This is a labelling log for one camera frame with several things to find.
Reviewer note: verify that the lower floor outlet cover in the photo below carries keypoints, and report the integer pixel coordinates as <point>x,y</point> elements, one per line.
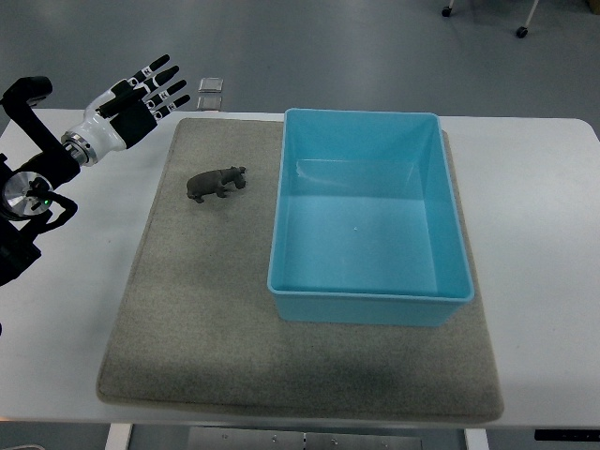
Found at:
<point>209,103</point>

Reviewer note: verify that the blue plastic box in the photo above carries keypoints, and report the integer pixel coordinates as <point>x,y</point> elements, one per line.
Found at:
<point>367,227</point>

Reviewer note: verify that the left caster wheel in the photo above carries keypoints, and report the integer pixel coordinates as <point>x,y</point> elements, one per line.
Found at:
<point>447,10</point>

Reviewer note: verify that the floor outlet cover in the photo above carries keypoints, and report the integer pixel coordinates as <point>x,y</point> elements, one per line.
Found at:
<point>210,85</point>
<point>209,103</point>

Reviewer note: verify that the right caster wheel with leg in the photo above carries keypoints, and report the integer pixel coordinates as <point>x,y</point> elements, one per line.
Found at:
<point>523,30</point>

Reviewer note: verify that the grey felt mat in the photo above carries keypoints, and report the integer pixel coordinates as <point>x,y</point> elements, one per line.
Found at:
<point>198,329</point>

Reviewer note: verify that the black table control panel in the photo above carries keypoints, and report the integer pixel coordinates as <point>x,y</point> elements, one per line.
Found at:
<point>567,435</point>

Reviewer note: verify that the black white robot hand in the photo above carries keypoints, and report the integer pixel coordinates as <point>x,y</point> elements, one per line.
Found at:
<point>126,113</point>

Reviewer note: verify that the brown hippo toy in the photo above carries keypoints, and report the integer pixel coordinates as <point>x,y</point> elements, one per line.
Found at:
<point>215,182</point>

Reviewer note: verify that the metal table frame plate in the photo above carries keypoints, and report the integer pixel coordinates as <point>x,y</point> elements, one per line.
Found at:
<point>236,438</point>

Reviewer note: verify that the upper floor outlet cover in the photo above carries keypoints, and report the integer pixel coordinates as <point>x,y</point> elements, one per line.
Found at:
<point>210,85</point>

